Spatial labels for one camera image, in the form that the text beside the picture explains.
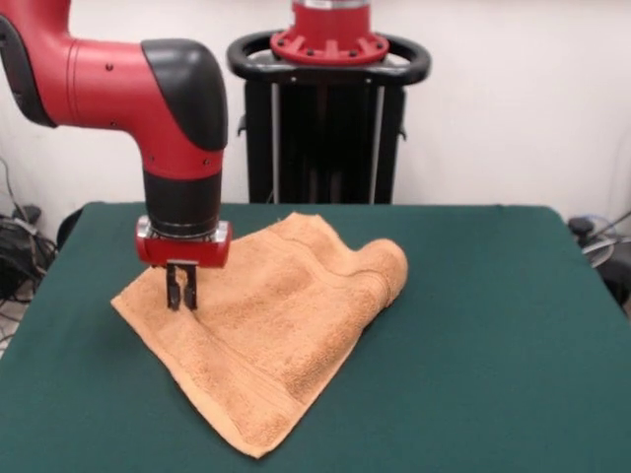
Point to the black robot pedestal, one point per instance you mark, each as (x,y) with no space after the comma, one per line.
(325,148)

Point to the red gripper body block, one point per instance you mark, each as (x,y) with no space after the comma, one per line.
(182,253)

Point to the black power adapter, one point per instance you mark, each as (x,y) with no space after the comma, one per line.
(28,213)

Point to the black power plug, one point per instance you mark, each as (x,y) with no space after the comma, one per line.
(581,225)

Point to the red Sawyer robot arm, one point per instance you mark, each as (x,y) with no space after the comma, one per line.
(123,84)

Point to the dark green table cloth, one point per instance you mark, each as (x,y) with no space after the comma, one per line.
(443,369)

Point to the tan terry towel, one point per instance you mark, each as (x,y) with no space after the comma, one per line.
(276,320)

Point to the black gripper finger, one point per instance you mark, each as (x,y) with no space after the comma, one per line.
(172,290)
(191,293)

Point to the grey round device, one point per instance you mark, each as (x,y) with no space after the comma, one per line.
(599,251)

